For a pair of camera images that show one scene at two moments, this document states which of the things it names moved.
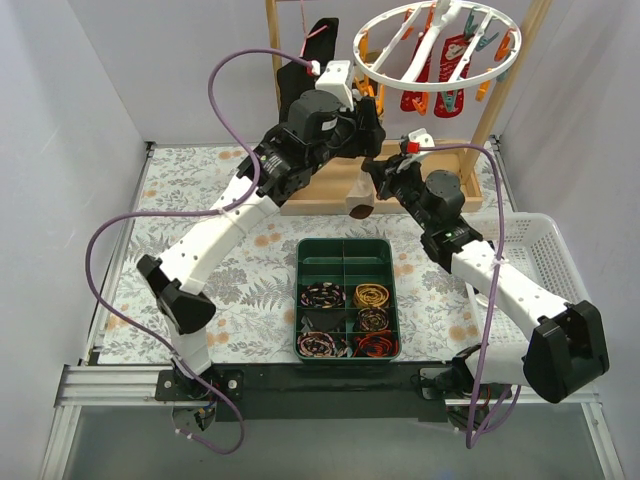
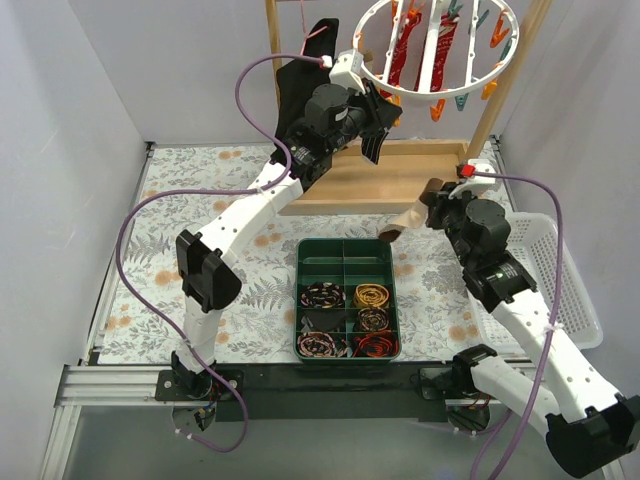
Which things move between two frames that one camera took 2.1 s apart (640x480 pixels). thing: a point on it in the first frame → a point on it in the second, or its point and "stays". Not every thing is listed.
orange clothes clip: x=422 y=107 → x=436 y=111
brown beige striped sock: x=360 y=202 → x=415 y=217
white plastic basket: x=535 y=244 stays
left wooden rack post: x=274 y=45 stays
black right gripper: x=392 y=173 → x=439 y=207
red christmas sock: x=451 y=51 → x=447 y=28
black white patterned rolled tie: x=323 y=295 stays
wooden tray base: x=329 y=195 stays
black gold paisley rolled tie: x=373 y=319 stays
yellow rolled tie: x=370 y=295 stays
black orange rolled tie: x=377 y=344 stays
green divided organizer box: x=346 y=306 stays
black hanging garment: x=301 y=77 stays
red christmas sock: x=406 y=97 → x=401 y=48
